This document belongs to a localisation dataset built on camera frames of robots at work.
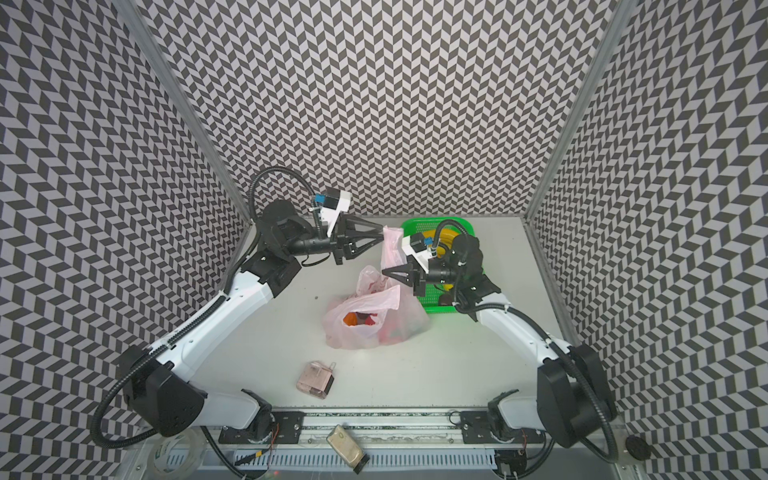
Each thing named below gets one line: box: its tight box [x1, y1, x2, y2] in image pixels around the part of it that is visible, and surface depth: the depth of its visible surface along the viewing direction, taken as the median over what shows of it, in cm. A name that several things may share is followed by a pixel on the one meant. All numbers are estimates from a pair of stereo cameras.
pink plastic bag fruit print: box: [322, 225, 430, 350], surface depth 65 cm
